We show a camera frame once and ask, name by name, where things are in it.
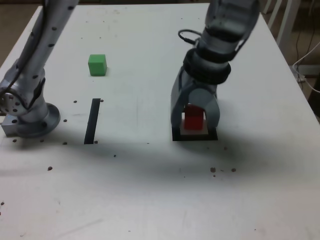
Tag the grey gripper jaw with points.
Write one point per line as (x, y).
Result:
(202, 97)
(176, 105)

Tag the red cube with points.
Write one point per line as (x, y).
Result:
(193, 121)

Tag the green cube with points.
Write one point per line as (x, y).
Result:
(97, 66)

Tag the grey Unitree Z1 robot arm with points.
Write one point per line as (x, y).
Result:
(35, 112)

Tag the black tape square outline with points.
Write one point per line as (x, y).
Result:
(195, 138)

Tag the black tape strip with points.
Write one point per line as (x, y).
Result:
(91, 125)

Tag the white furniture frame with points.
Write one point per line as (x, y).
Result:
(287, 20)

